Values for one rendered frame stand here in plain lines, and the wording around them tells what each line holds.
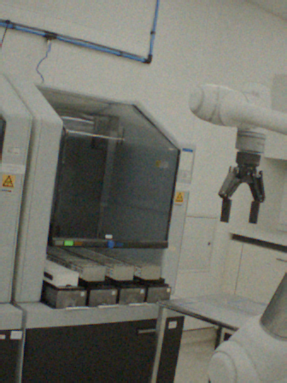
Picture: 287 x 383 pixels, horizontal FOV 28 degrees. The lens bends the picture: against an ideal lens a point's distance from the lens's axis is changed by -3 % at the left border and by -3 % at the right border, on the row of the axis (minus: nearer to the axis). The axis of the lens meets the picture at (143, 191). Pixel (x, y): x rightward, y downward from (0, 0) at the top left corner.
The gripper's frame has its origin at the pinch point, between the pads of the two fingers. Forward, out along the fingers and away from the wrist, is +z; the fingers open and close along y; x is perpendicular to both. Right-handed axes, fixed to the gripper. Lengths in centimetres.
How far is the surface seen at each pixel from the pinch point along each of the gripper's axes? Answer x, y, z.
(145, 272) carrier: 74, 33, 34
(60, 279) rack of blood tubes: 70, -14, 36
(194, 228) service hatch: 185, 178, 31
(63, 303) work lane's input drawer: 66, -14, 44
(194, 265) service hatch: 185, 184, 59
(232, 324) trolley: 10.3, 18.6, 37.9
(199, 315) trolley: 24.0, 16.1, 38.1
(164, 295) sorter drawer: 66, 39, 43
